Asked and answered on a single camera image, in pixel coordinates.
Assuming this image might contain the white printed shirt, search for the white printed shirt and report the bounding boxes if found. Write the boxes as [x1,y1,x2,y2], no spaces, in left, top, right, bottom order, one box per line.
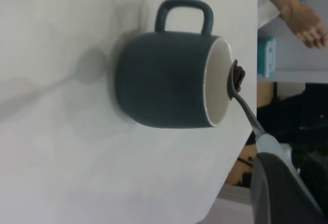
[257,0,328,29]

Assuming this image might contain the bystander bare hand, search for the bystander bare hand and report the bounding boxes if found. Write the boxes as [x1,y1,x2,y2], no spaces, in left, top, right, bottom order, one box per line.
[294,16,328,49]

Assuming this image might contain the metal spoon light blue handle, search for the metal spoon light blue handle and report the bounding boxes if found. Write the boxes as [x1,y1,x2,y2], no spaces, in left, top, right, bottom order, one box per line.
[227,59,298,174]

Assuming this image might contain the dark blue ceramic mug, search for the dark blue ceramic mug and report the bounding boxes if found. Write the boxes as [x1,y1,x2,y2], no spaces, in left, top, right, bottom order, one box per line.
[114,0,234,130]

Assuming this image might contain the light blue box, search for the light blue box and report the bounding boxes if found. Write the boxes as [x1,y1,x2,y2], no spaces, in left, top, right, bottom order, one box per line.
[257,36,277,78]

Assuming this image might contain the few scooped coffee beans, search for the few scooped coffee beans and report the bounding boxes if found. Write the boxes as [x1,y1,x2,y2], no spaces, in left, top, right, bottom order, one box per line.
[231,65,246,94]

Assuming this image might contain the grey shelf board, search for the grey shelf board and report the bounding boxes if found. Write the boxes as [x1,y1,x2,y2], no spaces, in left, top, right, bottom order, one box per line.
[257,16,328,83]

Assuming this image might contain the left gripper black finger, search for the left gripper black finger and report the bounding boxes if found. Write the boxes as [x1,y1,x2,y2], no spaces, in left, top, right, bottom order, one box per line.
[250,152,328,224]

